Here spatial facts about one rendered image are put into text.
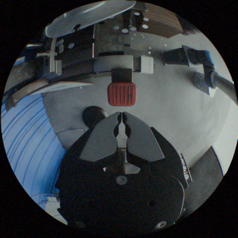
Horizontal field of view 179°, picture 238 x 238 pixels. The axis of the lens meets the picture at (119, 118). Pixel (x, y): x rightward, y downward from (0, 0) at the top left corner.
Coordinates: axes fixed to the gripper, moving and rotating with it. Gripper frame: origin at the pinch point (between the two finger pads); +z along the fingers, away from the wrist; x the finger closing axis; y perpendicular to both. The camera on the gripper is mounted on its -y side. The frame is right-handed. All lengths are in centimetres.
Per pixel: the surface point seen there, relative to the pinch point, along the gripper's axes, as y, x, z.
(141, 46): -32, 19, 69
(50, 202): 37, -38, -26
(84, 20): -22.1, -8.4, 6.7
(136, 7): -27.1, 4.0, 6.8
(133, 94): -0.1, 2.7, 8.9
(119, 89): -1.5, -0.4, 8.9
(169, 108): 38, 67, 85
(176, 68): -19, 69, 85
